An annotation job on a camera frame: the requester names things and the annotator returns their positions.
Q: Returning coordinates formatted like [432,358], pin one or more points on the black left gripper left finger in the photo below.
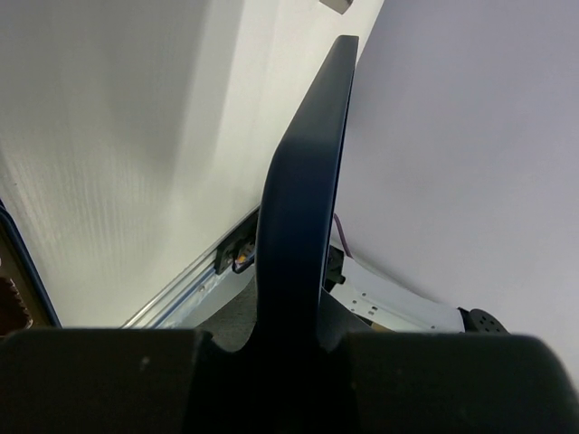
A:
[97,380]

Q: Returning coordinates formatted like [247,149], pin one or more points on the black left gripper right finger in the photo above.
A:
[413,383]

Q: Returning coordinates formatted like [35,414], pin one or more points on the blue chocolate box with tray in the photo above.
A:
[25,303]

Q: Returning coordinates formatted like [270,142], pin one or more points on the blue box lid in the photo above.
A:
[297,207]

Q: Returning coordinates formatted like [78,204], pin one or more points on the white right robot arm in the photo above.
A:
[377,304]

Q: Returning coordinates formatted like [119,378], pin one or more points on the aluminium frame rail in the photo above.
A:
[188,290]

